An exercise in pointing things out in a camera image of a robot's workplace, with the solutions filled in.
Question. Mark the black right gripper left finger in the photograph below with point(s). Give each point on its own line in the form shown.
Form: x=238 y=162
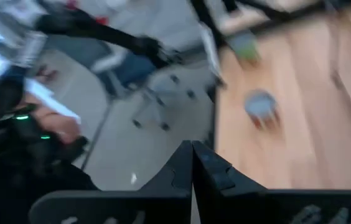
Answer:
x=116 y=205

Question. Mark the white-legged office chair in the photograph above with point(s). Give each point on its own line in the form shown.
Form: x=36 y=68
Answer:
x=150 y=87

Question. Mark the white aluminium rail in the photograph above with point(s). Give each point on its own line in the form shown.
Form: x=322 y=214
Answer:
x=211 y=49

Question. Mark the person's hand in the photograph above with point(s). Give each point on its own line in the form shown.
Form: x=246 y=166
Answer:
x=54 y=123

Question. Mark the black bulky equipment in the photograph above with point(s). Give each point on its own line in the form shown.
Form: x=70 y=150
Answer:
x=13 y=161

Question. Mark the green and orange label can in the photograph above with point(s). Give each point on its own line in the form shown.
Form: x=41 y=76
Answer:
x=244 y=46

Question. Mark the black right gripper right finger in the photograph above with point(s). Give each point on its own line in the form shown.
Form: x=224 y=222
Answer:
x=272 y=207

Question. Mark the red and white tomato can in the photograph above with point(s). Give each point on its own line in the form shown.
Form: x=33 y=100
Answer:
x=261 y=107

